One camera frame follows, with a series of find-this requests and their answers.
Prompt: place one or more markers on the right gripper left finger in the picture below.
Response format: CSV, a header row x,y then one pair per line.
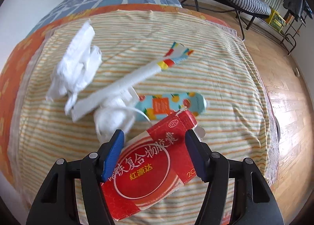
x,y
110,152

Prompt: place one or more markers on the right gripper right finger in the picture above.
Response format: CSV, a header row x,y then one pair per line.
x,y
199,153

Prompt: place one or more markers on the white paper cup with bag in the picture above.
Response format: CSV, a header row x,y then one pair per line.
x,y
120,112

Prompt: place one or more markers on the red cardboard medicine box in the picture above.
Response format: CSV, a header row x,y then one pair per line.
x,y
151,166

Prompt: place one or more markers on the white plastic bag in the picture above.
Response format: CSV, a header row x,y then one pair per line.
x,y
76,69

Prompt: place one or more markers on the striped yellow towel blanket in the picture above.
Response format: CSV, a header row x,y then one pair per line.
x,y
147,92

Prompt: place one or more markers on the teal fruit print packet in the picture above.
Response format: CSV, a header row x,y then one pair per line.
x,y
157,107

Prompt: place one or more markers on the fringed pinkish woven blanket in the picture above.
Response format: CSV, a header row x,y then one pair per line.
x,y
267,107

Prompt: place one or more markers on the white colourful long wrapper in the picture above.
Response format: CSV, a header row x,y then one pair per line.
x,y
176,54

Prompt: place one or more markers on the orange floral bedspread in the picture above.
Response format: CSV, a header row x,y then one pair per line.
x,y
15,67

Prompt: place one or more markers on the yellow crate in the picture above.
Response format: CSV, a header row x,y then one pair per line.
x,y
275,21

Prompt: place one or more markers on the black metal rack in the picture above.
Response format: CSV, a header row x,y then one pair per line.
x,y
287,37

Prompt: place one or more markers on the dark clothes on rack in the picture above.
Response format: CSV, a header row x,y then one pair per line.
x,y
297,7

